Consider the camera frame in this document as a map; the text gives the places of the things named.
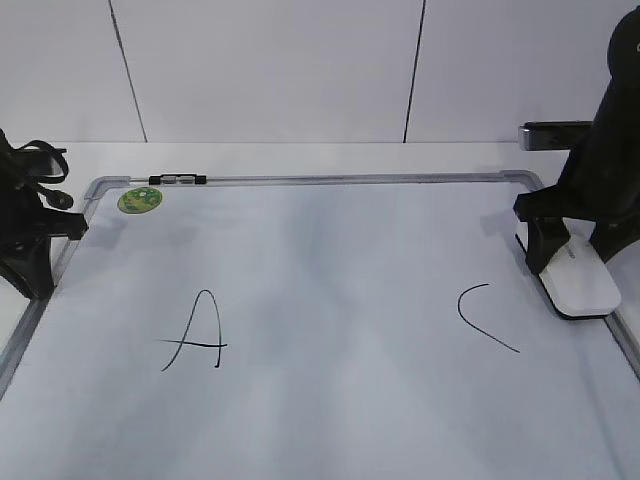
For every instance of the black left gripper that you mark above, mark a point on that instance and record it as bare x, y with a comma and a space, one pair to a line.
32, 213

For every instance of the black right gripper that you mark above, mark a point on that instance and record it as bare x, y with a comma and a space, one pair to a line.
599, 182

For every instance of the white whiteboard eraser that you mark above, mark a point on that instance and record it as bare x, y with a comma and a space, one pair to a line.
577, 282

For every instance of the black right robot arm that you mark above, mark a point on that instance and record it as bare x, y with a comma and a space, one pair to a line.
622, 61

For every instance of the round green magnet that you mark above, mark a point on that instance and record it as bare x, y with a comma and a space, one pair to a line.
140, 200

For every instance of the black silver marker pen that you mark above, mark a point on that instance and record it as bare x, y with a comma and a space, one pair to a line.
177, 179

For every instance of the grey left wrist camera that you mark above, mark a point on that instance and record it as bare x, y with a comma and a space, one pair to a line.
41, 164

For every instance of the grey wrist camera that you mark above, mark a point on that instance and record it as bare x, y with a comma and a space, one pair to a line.
551, 136
41, 164

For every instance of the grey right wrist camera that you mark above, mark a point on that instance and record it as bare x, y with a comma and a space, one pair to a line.
551, 136

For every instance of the white magnetic whiteboard grey frame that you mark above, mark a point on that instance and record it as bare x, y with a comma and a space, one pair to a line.
371, 327

